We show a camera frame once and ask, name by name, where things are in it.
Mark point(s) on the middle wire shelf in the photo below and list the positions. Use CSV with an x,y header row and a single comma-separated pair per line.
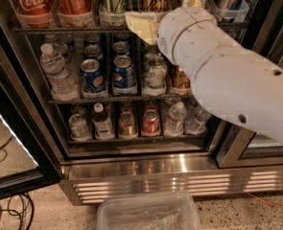
x,y
120,99

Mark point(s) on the red can bottom shelf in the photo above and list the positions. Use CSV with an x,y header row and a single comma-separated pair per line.
x,y
150,123

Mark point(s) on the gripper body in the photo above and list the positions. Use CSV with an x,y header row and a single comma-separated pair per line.
x,y
176,33

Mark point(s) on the front right Pepsi can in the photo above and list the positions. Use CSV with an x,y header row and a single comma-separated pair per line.
x,y
123,76

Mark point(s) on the front left Pepsi can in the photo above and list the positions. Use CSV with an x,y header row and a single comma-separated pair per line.
x,y
94,83

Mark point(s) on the water bottle shelf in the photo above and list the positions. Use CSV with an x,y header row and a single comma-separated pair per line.
x,y
196,123
176,117
63,87

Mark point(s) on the brown juice bottle white cap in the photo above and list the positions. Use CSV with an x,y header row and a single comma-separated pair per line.
x,y
102,123

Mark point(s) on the right water bottle bottom shelf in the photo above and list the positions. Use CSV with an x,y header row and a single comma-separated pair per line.
x,y
196,123

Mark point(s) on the gold front can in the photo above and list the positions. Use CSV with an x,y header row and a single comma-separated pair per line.
x,y
180,83

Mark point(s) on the orange soda can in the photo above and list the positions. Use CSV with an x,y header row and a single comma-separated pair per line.
x,y
75,13

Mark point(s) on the gold can bottom shelf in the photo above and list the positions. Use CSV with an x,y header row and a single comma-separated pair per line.
x,y
127,126

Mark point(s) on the left water bottle bottom shelf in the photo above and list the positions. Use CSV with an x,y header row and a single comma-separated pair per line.
x,y
176,117

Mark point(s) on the pepsi can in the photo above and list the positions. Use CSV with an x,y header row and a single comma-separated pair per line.
x,y
123,76
94,83

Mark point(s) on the open fridge door glass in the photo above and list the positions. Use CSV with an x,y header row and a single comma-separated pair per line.
x,y
26,159

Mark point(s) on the red Coca-Cola can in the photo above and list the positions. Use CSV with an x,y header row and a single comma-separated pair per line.
x,y
35,13

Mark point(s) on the wire shelf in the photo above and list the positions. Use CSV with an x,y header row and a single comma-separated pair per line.
x,y
102,29
120,99

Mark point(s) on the front water bottle middle shelf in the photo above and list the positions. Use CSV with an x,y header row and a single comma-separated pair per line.
x,y
63,87

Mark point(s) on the green tall can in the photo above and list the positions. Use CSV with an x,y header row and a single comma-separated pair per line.
x,y
112,12

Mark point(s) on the top wire shelf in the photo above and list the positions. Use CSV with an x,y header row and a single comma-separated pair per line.
x,y
102,29

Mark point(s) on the silver can bottom shelf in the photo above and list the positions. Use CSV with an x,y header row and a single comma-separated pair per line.
x,y
79,129

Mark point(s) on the stainless fridge base grille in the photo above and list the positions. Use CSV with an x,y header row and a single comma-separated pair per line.
x,y
97,180

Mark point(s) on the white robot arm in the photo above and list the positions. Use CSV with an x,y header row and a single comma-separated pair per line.
x,y
228,80

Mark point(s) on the clear plastic bin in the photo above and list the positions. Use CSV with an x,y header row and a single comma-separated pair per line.
x,y
158,211

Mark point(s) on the white green 7up can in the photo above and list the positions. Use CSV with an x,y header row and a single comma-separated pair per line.
x,y
154,76

